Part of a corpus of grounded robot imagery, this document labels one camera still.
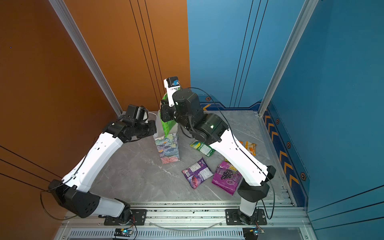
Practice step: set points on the left circuit board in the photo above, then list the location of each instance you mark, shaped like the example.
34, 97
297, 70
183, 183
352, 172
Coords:
125, 233

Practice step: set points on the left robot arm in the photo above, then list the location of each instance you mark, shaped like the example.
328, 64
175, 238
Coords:
72, 192

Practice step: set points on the yellow orange snack packet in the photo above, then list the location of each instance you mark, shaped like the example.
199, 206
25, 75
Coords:
250, 147

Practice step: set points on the aluminium rail frame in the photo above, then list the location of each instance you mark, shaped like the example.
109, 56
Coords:
193, 221

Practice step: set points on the magenta grape candy bag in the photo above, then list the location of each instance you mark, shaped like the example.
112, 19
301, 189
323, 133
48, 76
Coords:
227, 177

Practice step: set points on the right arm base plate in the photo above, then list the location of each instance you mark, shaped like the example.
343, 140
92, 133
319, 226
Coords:
236, 217

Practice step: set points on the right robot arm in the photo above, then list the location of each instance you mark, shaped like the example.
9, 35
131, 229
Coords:
215, 131

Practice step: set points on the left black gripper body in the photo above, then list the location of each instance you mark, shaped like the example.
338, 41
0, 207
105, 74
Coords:
144, 130

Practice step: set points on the circuit board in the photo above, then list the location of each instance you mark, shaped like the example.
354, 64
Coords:
252, 233
125, 233

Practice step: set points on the floral white paper bag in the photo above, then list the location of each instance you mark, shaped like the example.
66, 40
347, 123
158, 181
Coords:
166, 139

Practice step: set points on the green white snack bag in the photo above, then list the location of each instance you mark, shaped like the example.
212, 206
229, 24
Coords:
201, 147

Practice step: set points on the purple white snack bag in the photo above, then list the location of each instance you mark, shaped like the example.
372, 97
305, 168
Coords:
197, 173

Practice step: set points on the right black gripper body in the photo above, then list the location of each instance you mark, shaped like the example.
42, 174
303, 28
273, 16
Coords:
172, 113

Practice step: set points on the right circuit board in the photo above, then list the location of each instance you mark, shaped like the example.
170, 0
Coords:
252, 233

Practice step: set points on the large green chips bag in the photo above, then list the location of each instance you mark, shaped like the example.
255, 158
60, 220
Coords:
167, 114

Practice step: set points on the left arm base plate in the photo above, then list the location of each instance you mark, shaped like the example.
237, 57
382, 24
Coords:
135, 216

